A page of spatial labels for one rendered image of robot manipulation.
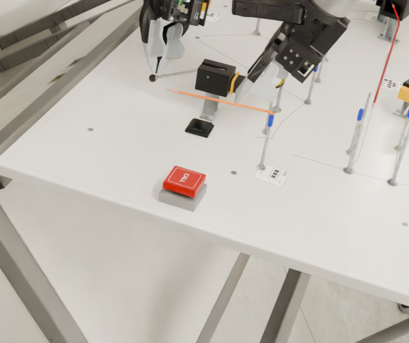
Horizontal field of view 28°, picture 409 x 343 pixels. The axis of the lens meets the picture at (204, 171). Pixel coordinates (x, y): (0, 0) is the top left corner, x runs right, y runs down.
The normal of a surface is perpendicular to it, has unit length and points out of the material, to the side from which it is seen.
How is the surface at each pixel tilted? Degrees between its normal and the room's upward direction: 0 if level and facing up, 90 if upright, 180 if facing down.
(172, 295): 0
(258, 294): 0
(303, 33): 89
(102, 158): 54
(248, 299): 0
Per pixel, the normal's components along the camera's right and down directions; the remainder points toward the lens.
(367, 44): 0.13, -0.82
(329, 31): -0.29, 0.51
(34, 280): 0.84, -0.25
